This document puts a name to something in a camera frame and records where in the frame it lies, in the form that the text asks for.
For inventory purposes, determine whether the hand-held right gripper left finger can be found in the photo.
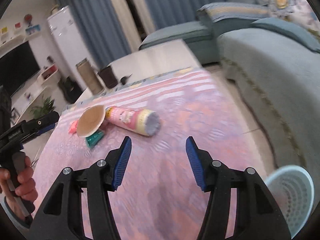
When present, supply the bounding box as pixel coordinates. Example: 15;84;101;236
29;136;132;240

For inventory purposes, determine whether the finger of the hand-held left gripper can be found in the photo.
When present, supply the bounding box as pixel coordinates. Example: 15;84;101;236
32;123;57;137
22;111;60;133

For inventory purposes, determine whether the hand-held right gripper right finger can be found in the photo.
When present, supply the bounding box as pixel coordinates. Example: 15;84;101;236
185;136;292;240

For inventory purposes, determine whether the pink wrapper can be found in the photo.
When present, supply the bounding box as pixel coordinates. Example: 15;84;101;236
69;120;80;135

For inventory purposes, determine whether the green snack packet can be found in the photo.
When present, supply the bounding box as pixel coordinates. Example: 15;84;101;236
85;129;105;148

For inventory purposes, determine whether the pink tube can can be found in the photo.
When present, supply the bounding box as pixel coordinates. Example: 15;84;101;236
105;106;161;137

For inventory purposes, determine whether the beige paper bowl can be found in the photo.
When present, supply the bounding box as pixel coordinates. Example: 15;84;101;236
76;105;107;138

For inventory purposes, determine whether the light blue mesh basket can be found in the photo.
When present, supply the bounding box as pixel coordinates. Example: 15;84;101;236
264;165;314;237

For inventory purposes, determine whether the person's left forearm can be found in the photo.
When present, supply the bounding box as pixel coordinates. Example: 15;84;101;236
2;195;34;230

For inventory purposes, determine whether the person's left hand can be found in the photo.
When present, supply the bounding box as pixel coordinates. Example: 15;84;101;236
0;155;38;203

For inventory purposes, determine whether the green potted plant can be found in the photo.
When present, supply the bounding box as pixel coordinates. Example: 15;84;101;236
30;96;57;120

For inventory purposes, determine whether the white shelf unit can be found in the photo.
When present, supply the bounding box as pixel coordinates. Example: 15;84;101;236
10;62;63;122

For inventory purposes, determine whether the red storage box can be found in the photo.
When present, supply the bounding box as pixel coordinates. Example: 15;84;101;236
41;65;58;79

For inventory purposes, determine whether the pink printed tablecloth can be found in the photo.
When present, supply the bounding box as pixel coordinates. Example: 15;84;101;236
32;66;278;240

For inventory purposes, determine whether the black television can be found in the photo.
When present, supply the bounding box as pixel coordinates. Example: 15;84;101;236
0;41;40;98

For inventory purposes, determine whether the brown thermos bottle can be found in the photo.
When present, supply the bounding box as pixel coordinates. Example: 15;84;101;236
76;58;104;94

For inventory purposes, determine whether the dark brown cup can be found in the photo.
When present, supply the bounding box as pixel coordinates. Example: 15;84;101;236
97;66;118;88

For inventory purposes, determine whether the white refrigerator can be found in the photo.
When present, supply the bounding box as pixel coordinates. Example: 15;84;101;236
47;5;97;90

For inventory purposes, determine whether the white coffee table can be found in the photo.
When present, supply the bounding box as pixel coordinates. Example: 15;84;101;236
75;39;203;105

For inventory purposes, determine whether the blue curtain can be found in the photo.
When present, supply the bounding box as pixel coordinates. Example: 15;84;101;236
55;0;132;58
136;0;229;30

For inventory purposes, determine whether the blue corner sofa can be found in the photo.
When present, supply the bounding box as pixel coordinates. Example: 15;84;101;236
139;0;320;178

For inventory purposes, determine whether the white curtain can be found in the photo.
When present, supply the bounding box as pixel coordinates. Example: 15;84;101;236
102;0;155;35

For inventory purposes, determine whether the blue armrest cover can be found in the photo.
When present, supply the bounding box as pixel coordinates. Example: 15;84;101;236
197;2;272;20

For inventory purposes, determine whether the white wall shelf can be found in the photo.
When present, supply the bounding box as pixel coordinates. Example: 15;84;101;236
0;29;42;48

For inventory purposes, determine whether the blue photo frame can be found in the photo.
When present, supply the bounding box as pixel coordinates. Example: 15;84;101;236
25;24;41;36

